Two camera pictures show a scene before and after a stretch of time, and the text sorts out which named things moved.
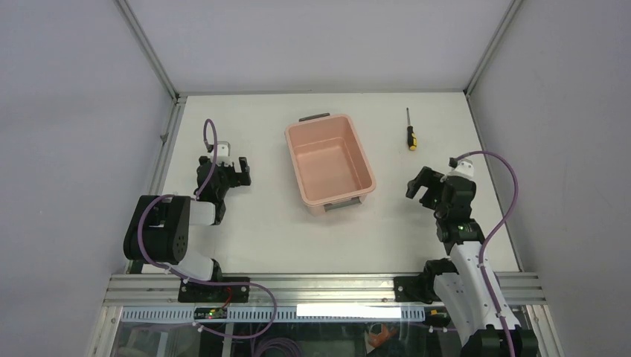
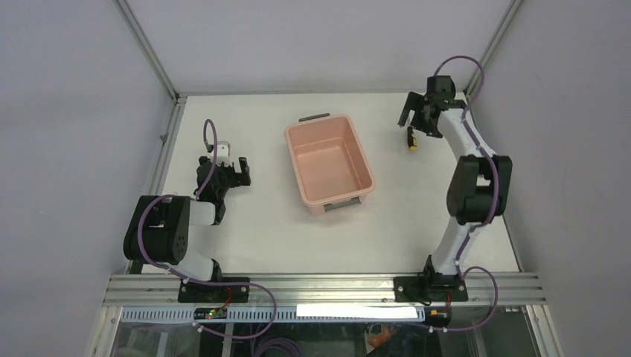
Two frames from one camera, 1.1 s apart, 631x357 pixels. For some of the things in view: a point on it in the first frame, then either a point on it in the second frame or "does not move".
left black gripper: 237,178 does not move
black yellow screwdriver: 411,137 does not move
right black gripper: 425,178 to 415,101
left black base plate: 195,292 does not move
